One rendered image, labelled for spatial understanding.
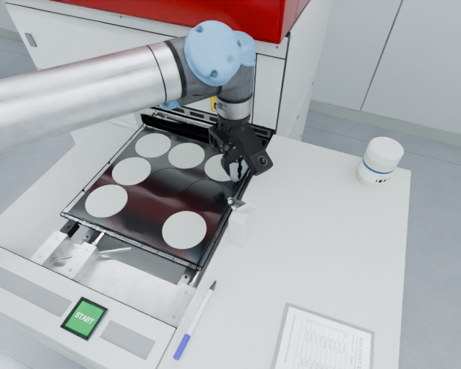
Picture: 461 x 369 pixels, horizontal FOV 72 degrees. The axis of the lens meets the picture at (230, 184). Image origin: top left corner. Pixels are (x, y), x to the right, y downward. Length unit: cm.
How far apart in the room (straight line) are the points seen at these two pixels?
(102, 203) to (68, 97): 47
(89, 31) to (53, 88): 61
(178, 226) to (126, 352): 29
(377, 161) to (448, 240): 143
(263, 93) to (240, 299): 48
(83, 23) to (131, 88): 61
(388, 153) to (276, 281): 35
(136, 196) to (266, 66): 44
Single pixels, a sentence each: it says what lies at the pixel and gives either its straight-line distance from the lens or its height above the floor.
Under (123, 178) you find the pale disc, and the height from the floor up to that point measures 90.
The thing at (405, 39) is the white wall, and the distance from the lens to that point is 232.
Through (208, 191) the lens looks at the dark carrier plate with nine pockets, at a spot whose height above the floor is 90.
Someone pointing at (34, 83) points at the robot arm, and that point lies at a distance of 42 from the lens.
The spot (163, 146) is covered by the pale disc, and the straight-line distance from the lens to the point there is 93.
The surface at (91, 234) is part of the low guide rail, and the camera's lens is 86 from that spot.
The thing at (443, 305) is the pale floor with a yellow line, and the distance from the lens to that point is 190.
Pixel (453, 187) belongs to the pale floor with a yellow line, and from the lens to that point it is 241.
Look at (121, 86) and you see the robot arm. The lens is 41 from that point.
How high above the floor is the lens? 152
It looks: 50 degrees down
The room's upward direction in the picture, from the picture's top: straight up
